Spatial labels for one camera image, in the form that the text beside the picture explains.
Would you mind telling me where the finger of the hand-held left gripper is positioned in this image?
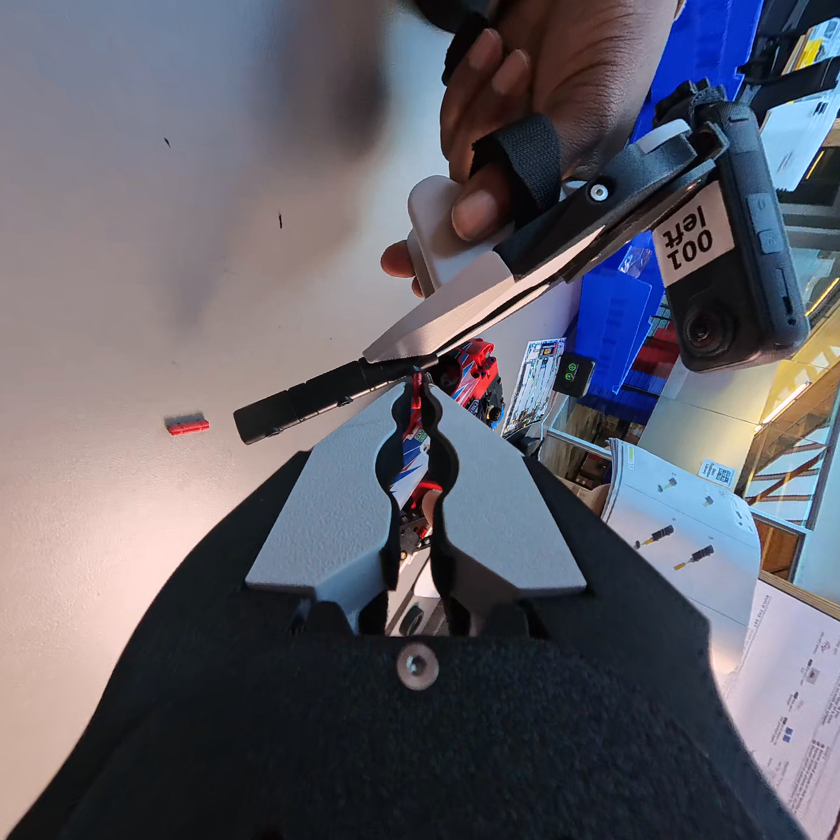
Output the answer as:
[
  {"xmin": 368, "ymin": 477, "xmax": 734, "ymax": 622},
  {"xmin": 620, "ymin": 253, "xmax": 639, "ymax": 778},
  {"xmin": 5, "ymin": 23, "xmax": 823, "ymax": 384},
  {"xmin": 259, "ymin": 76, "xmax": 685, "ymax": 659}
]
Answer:
[
  {"xmin": 420, "ymin": 266, "xmax": 586, "ymax": 365},
  {"xmin": 363, "ymin": 226, "xmax": 606, "ymax": 362}
]

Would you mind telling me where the person's left hand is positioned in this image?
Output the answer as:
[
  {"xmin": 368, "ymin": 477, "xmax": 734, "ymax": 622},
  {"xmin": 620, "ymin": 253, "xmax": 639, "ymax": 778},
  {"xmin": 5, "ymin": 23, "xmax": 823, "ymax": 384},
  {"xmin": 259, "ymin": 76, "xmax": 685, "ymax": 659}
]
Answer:
[{"xmin": 381, "ymin": 0, "xmax": 686, "ymax": 299}]

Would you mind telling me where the white cardboard box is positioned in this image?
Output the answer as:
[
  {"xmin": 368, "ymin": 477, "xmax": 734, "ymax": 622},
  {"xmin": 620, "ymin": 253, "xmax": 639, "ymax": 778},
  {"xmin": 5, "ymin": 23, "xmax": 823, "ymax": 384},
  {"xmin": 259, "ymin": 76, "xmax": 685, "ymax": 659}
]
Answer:
[{"xmin": 760, "ymin": 88, "xmax": 840, "ymax": 193}]

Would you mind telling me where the red white blue lego car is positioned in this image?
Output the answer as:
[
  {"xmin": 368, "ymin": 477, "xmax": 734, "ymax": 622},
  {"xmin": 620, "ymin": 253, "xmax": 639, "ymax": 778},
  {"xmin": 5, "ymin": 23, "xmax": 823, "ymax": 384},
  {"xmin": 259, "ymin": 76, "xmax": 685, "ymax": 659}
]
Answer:
[{"xmin": 387, "ymin": 338, "xmax": 506, "ymax": 567}]

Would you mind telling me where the wooden table frame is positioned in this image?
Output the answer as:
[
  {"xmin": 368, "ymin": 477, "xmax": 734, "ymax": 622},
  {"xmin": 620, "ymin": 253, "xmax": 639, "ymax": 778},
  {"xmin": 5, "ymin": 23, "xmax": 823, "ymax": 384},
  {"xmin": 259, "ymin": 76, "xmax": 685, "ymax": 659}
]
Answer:
[{"xmin": 735, "ymin": 315, "xmax": 840, "ymax": 621}]

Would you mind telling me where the yellow label box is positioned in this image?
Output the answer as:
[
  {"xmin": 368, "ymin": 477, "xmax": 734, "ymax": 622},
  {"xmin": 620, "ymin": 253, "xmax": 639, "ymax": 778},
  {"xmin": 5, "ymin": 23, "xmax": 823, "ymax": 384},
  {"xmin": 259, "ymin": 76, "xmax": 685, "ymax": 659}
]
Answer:
[{"xmin": 791, "ymin": 18, "xmax": 840, "ymax": 74}]

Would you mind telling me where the black lego rod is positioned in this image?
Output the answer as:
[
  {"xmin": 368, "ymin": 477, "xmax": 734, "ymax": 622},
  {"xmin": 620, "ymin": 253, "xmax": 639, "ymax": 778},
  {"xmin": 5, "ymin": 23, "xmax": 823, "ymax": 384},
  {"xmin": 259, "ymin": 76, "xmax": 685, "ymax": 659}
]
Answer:
[{"xmin": 233, "ymin": 357, "xmax": 439, "ymax": 446}]

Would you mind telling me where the lego sticker sheet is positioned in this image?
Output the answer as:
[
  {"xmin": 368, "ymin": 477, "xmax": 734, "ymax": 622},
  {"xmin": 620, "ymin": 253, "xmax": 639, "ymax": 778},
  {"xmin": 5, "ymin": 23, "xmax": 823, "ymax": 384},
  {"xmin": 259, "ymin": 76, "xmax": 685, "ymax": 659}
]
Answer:
[{"xmin": 502, "ymin": 338, "xmax": 567, "ymax": 439}]

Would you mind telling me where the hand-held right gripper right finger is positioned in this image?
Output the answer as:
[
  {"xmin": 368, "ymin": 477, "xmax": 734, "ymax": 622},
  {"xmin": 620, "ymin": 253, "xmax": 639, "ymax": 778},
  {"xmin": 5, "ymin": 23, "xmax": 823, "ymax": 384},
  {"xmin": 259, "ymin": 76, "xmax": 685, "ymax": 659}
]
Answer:
[{"xmin": 420, "ymin": 384, "xmax": 587, "ymax": 636}]

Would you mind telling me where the red plastic bin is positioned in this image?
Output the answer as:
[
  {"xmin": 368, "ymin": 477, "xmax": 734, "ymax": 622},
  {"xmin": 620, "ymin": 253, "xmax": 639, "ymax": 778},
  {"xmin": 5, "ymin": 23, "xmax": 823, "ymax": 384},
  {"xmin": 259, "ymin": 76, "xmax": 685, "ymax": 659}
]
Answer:
[{"xmin": 637, "ymin": 325, "xmax": 683, "ymax": 389}]

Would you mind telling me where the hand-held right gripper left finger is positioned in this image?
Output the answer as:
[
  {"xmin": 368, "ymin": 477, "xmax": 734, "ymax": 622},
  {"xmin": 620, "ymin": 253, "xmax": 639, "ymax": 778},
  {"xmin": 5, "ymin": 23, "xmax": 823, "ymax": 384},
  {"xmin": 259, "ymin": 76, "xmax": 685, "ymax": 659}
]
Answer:
[{"xmin": 245, "ymin": 381, "xmax": 403, "ymax": 634}]

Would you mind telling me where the lego instruction booklet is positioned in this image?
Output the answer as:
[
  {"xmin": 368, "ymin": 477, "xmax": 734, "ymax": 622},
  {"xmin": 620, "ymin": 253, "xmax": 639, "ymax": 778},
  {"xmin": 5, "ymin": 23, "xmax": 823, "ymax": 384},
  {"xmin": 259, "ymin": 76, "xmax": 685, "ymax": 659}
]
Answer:
[{"xmin": 600, "ymin": 438, "xmax": 840, "ymax": 840}]

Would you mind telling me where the small black device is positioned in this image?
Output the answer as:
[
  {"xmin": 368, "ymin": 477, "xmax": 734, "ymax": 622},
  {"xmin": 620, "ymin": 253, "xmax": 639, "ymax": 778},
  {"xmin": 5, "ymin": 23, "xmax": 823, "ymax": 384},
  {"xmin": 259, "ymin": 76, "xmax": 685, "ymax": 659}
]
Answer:
[{"xmin": 553, "ymin": 354, "xmax": 597, "ymax": 399}]

